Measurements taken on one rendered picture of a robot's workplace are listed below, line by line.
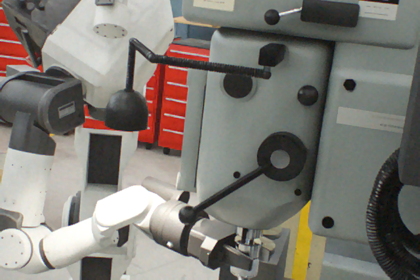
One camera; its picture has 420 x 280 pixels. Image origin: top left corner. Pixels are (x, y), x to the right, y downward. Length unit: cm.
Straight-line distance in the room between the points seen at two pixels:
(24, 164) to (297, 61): 61
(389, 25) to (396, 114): 12
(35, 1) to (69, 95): 21
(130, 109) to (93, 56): 30
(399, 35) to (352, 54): 7
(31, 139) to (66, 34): 22
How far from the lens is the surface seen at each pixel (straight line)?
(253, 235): 116
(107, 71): 139
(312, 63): 100
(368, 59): 98
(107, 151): 182
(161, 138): 607
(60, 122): 137
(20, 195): 138
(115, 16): 131
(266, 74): 93
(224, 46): 102
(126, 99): 112
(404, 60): 98
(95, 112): 178
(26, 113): 137
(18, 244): 136
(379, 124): 98
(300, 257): 305
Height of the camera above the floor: 172
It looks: 14 degrees down
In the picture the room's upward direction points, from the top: 6 degrees clockwise
